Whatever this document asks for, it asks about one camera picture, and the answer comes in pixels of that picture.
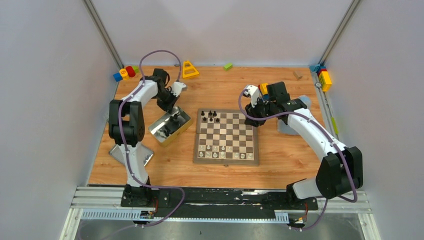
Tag yellow triangle toy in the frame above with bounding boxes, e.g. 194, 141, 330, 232
182, 60, 200, 79

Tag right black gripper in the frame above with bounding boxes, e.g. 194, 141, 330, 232
245, 97, 276, 127

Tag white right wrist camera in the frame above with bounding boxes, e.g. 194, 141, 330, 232
242, 85, 260, 108

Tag green block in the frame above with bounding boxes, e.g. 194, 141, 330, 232
223, 62, 233, 71

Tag purple cable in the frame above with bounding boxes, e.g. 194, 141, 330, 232
238, 88, 359, 232
117, 49, 186, 229

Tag toy car of bricks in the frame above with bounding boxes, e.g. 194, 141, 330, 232
258, 83, 269, 101

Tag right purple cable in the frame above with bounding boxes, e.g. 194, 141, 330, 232
238, 88, 359, 232

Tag wooden chess board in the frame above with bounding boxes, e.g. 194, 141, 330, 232
193, 108, 260, 166

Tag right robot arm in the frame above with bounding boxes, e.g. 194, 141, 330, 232
239, 81, 363, 209

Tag colourful round blocks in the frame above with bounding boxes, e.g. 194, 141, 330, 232
112, 65, 140, 82

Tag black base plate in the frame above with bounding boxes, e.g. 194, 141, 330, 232
120, 185, 319, 219

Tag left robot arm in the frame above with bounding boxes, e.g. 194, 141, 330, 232
108, 68, 187, 207

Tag brown wooden block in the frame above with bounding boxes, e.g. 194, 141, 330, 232
293, 71, 303, 80

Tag gold metal tin box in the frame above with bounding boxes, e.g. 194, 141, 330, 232
148, 106, 193, 147

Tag silver tin lid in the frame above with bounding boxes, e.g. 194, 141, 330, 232
108, 142, 154, 166

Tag stacked colourful bricks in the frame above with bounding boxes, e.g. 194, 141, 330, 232
309, 64, 333, 92

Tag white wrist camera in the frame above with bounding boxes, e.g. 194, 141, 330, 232
242, 85, 260, 108
171, 81, 188, 97

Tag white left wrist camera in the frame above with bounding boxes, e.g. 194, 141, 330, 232
171, 81, 188, 97

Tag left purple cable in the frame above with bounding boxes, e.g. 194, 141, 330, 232
117, 49, 186, 229

